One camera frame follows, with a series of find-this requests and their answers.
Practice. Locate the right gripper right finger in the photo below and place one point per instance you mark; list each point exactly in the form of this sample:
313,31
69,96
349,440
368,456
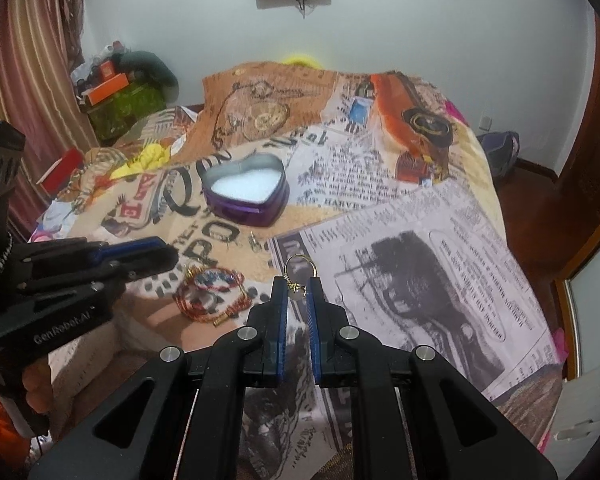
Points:
342,354

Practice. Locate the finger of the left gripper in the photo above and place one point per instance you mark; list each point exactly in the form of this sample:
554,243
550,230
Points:
143,249
133,271

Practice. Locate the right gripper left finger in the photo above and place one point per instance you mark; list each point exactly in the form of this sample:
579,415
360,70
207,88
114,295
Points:
254,355

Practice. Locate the purple heart tin box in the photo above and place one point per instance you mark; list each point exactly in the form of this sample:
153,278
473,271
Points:
252,191

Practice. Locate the left hand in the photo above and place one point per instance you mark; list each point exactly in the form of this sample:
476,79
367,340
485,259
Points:
38,385

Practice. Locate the yellow cloth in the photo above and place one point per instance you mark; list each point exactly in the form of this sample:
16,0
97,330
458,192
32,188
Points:
151,157

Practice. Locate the red white box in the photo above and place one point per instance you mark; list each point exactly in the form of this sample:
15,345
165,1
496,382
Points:
59,173

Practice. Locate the striped patchwork blanket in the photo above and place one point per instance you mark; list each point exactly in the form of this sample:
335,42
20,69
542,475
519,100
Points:
168,124

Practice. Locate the green patterned container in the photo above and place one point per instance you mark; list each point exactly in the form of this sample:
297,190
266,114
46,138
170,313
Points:
116,115

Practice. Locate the newspaper print bed cover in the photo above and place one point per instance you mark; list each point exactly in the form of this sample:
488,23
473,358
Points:
391,196

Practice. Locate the orange box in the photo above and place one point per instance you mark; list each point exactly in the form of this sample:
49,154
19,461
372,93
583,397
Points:
107,88

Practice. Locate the dark green plush cushion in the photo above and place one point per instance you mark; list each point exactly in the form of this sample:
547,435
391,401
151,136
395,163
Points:
150,65

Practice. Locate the striped red curtain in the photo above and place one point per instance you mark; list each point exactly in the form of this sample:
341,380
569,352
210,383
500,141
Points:
39,49

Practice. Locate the white wardrobe with hearts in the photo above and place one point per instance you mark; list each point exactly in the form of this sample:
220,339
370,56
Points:
573,447

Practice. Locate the dark backpack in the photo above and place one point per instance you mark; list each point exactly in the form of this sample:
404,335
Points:
501,150

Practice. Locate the brown wooden door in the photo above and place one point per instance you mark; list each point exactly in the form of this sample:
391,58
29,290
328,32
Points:
549,219

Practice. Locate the yellow ring object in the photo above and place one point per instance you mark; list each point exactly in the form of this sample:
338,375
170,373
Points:
302,60

